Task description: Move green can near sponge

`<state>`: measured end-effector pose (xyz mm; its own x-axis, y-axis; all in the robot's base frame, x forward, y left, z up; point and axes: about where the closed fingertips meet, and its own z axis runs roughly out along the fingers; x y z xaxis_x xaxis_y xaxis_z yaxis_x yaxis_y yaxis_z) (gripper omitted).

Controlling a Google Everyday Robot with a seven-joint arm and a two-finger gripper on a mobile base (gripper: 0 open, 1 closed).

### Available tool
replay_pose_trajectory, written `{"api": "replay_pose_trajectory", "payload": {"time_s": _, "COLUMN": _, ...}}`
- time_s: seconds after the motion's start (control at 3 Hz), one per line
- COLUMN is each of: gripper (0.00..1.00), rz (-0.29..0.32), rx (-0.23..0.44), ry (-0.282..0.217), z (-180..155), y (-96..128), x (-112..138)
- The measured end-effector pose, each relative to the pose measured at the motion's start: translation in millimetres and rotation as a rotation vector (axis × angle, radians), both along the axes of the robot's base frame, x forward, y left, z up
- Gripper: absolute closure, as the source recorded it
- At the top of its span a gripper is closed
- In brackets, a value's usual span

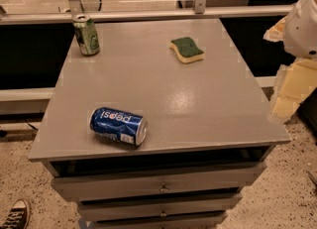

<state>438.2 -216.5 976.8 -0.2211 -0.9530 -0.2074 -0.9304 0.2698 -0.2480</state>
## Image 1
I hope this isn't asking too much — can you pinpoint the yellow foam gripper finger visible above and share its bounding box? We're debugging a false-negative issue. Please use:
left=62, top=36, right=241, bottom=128
left=264, top=17, right=286, bottom=43
left=269, top=57, right=317, bottom=121

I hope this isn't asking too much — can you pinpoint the green soda can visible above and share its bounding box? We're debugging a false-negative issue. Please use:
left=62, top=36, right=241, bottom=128
left=73, top=14, right=100, bottom=56

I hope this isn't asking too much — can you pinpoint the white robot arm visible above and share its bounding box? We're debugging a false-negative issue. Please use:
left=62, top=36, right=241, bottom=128
left=264, top=0, right=317, bottom=123

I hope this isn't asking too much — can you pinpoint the yellow green sponge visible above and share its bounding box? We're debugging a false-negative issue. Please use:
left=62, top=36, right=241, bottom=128
left=169, top=37, right=205, bottom=63

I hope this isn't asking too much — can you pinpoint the blue Pepsi can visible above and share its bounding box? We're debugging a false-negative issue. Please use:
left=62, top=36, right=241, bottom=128
left=89, top=107, right=148, bottom=146

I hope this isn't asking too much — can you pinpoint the grey drawer cabinet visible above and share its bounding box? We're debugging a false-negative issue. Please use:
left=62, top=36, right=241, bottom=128
left=28, top=18, right=292, bottom=229

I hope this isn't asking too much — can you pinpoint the middle grey drawer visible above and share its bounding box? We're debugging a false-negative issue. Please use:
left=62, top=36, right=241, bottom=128
left=78, top=193, right=242, bottom=221

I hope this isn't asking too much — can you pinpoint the grey drawer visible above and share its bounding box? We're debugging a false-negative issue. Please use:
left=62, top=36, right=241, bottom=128
left=94, top=212, right=227, bottom=229
left=78, top=193, right=242, bottom=221
left=52, top=162, right=266, bottom=201

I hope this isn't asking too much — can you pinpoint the bottom grey drawer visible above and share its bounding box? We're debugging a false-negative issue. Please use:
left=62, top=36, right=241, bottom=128
left=94, top=212, right=227, bottom=229

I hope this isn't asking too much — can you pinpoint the top grey drawer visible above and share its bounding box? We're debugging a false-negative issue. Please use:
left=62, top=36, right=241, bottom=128
left=52, top=162, right=266, bottom=201

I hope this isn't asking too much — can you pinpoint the black white sneaker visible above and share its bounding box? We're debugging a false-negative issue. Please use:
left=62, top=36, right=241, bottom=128
left=0, top=199, right=30, bottom=229

